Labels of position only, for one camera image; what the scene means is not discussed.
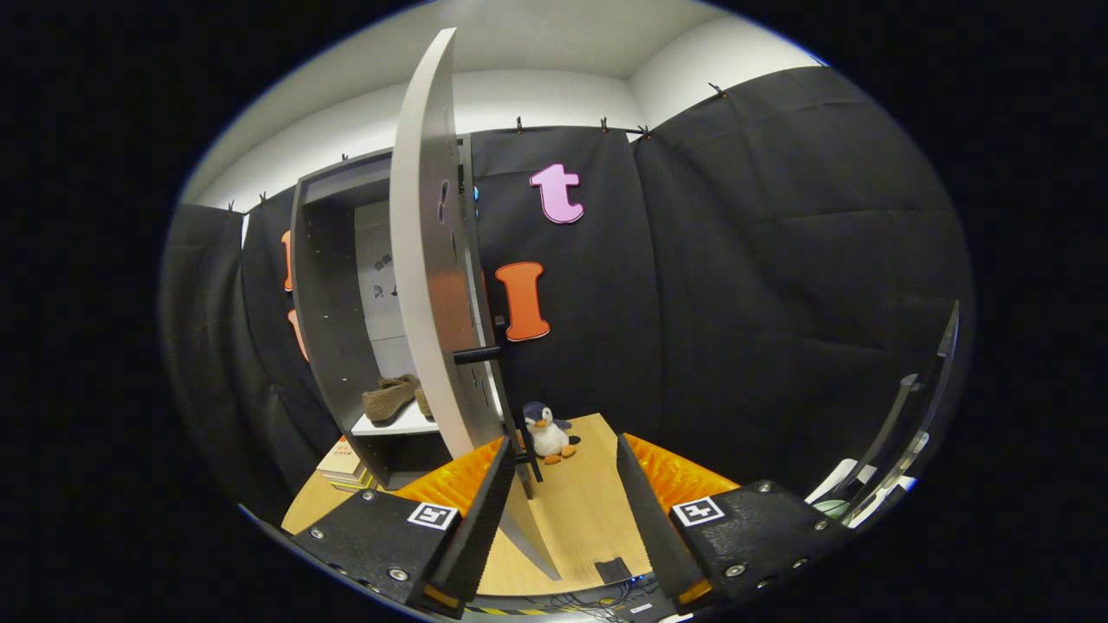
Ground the black door handle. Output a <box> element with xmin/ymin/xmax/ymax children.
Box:
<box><xmin>453</xmin><ymin>316</ymin><xmax>544</xmax><ymax>484</ymax></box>

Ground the white orange cover book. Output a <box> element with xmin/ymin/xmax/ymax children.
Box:
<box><xmin>316</xmin><ymin>437</ymin><xmax>364</xmax><ymax>478</ymax></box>

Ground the beige shoe cabinet door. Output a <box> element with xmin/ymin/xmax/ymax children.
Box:
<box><xmin>389</xmin><ymin>26</ymin><xmax>564</xmax><ymax>582</ymax></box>

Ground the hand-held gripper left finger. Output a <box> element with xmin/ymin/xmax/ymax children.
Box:
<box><xmin>288</xmin><ymin>435</ymin><xmax>518</xmax><ymax>620</ymax></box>

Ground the grey shoe cabinet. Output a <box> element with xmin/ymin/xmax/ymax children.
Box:
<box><xmin>290</xmin><ymin>134</ymin><xmax>507</xmax><ymax>492</ymax></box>

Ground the penguin plush toy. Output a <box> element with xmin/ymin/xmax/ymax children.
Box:
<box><xmin>521</xmin><ymin>401</ymin><xmax>583</xmax><ymax>466</ymax></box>

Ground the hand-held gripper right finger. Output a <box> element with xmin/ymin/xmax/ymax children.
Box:
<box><xmin>615</xmin><ymin>433</ymin><xmax>856</xmax><ymax>608</ymax></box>

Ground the black backdrop cloth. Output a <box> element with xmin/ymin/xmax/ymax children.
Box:
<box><xmin>158</xmin><ymin>65</ymin><xmax>975</xmax><ymax>520</ymax></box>

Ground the dark metal stand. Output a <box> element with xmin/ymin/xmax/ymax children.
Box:
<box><xmin>835</xmin><ymin>299</ymin><xmax>962</xmax><ymax>524</ymax></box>

